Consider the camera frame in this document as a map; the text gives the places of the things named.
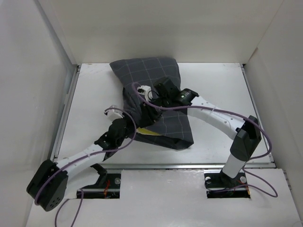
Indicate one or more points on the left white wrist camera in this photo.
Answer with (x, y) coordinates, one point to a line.
(113, 113)

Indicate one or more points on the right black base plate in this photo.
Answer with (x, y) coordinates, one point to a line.
(220, 186)

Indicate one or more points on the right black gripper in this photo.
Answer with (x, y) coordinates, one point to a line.
(148, 115)

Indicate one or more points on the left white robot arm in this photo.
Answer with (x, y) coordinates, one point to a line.
(49, 183)

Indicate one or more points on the cream yellow pillow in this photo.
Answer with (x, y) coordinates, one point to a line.
(145, 131)

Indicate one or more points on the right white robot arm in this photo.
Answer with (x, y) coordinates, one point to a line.
(244, 132)

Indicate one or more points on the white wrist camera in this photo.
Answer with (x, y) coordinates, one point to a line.
(145, 91)
(113, 113)

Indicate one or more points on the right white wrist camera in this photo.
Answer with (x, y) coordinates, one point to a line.
(145, 91)

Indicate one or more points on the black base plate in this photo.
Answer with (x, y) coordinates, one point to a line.
(220, 186)
(106, 186)

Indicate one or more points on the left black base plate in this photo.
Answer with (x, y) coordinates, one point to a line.
(106, 186)

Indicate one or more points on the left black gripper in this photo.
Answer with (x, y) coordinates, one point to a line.
(130, 125)

